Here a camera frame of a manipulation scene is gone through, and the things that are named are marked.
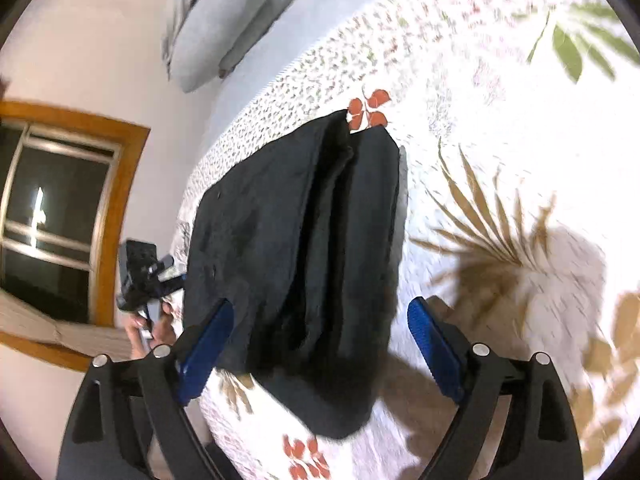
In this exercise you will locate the white floral quilt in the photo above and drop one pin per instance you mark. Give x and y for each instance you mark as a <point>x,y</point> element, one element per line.
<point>500,160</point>

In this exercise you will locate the beige curtain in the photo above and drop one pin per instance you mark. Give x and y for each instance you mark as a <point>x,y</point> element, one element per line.
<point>60,332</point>

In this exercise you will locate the wooden framed window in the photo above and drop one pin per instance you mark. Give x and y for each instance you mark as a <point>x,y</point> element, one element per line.
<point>55,210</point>

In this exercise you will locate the grey bed sheet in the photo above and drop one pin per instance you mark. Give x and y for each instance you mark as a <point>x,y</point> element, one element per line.
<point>300,45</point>

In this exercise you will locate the person's left hand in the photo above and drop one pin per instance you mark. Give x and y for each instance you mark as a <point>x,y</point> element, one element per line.
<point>162,332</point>

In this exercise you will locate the black pants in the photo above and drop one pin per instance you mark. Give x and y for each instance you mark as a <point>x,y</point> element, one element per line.
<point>295,260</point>

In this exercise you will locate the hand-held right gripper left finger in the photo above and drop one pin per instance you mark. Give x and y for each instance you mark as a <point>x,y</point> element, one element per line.
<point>207,345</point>

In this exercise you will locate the grey pillow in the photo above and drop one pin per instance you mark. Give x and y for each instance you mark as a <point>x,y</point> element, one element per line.
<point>270,15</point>
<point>210,35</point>

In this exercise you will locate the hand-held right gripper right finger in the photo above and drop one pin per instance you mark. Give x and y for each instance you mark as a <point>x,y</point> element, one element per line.
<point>435,345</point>

